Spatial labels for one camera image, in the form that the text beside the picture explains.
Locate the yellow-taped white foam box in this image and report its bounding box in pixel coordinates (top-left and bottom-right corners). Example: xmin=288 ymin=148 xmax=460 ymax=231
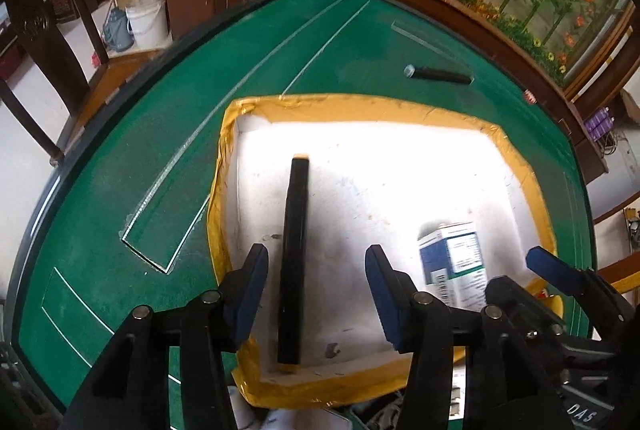
xmin=206 ymin=94 xmax=563 ymax=410

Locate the white printed carton box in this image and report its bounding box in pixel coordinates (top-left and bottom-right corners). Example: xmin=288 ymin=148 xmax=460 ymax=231
xmin=417 ymin=222 xmax=490 ymax=311

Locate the black marker with pale cap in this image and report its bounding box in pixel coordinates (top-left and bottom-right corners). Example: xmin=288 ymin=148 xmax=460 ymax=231
xmin=404 ymin=64 xmax=475 ymax=85

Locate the white plastic bucket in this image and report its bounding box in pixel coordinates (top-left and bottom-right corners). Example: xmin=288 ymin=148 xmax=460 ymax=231
xmin=125 ymin=0 xmax=168 ymax=50

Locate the dark wooden chair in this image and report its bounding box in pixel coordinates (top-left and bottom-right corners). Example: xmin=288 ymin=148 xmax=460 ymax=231
xmin=0 ymin=0 xmax=111 ymax=165

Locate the purple package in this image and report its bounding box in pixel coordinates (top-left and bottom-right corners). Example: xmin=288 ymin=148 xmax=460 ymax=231
xmin=584 ymin=107 xmax=616 ymax=141

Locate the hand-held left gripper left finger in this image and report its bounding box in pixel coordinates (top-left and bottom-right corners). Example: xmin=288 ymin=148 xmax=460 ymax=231
xmin=60 ymin=244 xmax=271 ymax=430

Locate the black marker pen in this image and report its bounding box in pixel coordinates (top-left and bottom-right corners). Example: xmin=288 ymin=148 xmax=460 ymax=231
xmin=276 ymin=154 xmax=312 ymax=373

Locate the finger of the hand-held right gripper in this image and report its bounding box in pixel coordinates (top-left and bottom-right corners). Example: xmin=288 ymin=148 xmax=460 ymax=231
xmin=526 ymin=246 xmax=640 ymax=341
xmin=485 ymin=276 xmax=616 ymax=356

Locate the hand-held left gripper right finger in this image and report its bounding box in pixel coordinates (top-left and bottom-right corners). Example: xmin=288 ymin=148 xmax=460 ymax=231
xmin=365 ymin=245 xmax=576 ymax=430

